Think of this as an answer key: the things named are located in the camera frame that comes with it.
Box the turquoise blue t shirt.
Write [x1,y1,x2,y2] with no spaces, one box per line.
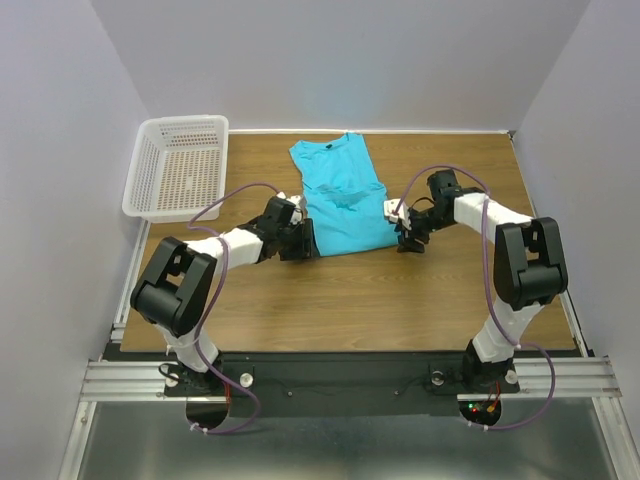
[290,133,397,257]

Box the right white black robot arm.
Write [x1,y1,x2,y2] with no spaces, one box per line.
[383,165,568,391]

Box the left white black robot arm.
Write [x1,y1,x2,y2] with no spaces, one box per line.
[130,192,319,383]

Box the white perforated plastic basket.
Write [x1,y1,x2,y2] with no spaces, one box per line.
[122,115,229,223]

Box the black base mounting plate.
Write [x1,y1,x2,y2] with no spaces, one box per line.
[159,351,519,418]

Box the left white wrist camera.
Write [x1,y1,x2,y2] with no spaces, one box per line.
[276,191,305,225]

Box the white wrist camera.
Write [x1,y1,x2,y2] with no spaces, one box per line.
[276,191,305,225]
[383,199,411,231]

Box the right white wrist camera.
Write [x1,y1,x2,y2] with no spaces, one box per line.
[383,199,411,231]

